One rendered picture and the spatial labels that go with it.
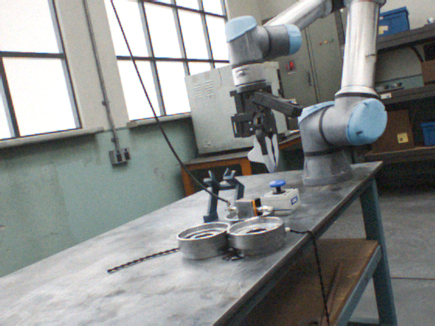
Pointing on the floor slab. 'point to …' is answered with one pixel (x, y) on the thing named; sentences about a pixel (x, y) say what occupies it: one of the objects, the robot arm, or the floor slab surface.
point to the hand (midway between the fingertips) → (274, 167)
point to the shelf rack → (418, 36)
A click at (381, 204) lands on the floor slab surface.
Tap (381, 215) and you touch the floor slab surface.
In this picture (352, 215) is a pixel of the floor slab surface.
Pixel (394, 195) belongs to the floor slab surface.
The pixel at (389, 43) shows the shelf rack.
